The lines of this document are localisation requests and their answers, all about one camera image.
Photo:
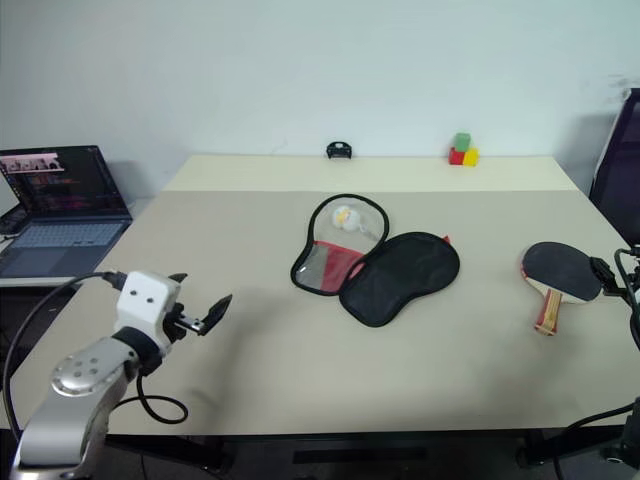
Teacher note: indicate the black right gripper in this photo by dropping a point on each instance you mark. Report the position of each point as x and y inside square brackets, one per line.
[632, 280]

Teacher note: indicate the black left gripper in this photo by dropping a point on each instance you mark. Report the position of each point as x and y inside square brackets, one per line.
[192, 326]

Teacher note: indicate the table tennis paddle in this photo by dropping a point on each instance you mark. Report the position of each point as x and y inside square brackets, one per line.
[555, 270]

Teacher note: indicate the small yellow white object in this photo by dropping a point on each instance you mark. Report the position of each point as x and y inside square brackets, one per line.
[345, 217]

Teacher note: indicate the black red paddle case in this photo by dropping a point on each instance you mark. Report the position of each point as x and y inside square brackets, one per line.
[400, 280]

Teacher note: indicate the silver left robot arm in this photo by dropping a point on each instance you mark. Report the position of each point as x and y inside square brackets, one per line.
[80, 372]

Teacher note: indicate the black office chair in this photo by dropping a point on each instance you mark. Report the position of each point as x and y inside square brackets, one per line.
[622, 175]

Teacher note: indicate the dark blue open laptop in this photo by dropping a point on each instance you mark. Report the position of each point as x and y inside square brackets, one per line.
[65, 225]

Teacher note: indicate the yellow cube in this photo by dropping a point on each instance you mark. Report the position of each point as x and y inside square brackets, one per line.
[472, 158]

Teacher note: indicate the red cube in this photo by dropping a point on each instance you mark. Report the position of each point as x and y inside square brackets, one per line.
[456, 156]

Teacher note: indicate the green cube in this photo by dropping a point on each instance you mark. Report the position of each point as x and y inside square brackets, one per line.
[463, 141]

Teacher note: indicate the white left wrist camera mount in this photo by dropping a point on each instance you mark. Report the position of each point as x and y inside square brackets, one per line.
[145, 300]

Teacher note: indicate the black table frame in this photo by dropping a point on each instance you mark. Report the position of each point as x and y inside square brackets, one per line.
[360, 456]

